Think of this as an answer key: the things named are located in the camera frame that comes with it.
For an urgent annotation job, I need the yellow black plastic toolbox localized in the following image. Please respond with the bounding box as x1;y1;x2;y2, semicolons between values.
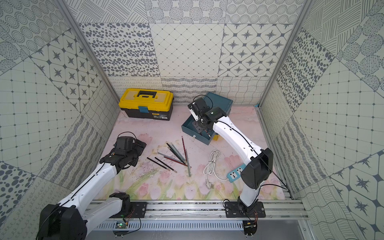
119;88;174;121

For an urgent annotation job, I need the teal power strip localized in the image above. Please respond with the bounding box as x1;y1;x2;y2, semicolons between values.
227;164;246;183

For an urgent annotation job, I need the teal drawer cabinet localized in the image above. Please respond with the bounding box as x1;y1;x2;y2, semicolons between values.
203;92;234;115

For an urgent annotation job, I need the red black striped pencil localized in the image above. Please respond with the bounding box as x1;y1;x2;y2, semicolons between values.
182;136;189;165

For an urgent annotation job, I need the black pencil left pair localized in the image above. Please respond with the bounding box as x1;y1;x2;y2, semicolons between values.
147;157;171;171

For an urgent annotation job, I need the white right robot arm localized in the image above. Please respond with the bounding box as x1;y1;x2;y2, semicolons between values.
188;95;274;215

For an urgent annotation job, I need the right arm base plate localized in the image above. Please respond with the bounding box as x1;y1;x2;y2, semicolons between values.
223;201;266;219

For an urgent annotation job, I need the black pencil plain end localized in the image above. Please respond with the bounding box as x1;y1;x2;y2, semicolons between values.
166;143;186;164

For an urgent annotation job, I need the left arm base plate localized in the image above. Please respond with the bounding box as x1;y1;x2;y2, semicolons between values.
126;202;148;219

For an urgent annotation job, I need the teal drawer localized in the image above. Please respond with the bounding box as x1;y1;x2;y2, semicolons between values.
181;115;218;145

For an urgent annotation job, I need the white power cable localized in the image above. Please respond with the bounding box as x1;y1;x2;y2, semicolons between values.
203;149;229;190

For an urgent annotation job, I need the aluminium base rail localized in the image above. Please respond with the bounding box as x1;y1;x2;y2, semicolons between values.
96;200;309;232

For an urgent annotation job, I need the green striped pencil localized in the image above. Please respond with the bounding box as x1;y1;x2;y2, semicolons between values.
170;143;187;164

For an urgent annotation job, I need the black pencil gold end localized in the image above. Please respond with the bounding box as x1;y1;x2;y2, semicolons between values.
155;157;178;173

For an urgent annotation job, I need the green pencil vertical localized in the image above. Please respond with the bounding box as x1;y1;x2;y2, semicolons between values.
185;149;192;178

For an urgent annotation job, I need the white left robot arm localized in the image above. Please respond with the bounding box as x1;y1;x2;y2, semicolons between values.
36;132;147;240

